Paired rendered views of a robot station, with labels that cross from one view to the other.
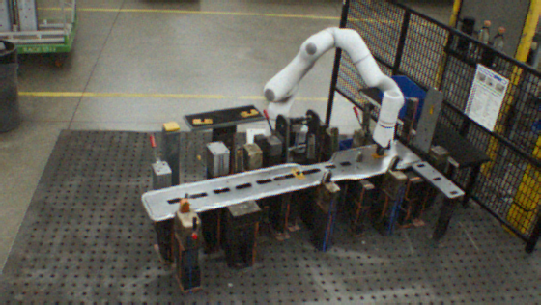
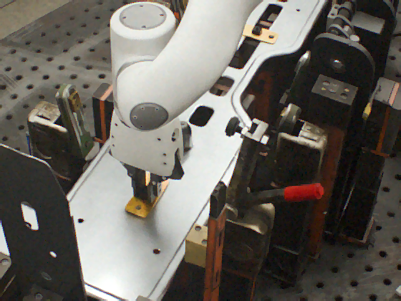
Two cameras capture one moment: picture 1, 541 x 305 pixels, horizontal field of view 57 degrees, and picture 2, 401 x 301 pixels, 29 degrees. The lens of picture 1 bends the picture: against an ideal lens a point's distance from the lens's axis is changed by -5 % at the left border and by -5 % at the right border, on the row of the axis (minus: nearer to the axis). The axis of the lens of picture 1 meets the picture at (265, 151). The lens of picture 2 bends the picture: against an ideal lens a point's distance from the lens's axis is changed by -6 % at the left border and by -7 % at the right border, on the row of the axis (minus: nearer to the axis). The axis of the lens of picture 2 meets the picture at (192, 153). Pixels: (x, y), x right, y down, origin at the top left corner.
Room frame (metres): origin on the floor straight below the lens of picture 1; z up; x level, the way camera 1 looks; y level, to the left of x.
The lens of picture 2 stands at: (2.91, -1.01, 1.94)
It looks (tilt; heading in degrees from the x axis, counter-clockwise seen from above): 46 degrees down; 143
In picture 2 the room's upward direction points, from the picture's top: 2 degrees clockwise
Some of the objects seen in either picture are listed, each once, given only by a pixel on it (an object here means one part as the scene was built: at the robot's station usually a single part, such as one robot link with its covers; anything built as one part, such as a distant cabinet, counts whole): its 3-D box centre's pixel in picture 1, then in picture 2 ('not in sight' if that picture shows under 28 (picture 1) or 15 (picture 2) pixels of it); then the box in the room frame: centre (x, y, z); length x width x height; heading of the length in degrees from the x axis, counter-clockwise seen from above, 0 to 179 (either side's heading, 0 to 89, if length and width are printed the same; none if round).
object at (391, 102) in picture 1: (390, 105); (143, 56); (2.23, -0.57, 1.28); 0.09 x 0.08 x 0.13; 150
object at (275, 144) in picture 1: (270, 172); not in sight; (2.15, -0.03, 0.89); 0.13 x 0.11 x 0.38; 29
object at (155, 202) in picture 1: (295, 176); (256, 29); (1.98, -0.14, 1.00); 1.38 x 0.22 x 0.02; 119
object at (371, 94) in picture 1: (419, 122); not in sight; (2.61, -0.85, 1.02); 0.90 x 0.22 x 0.03; 29
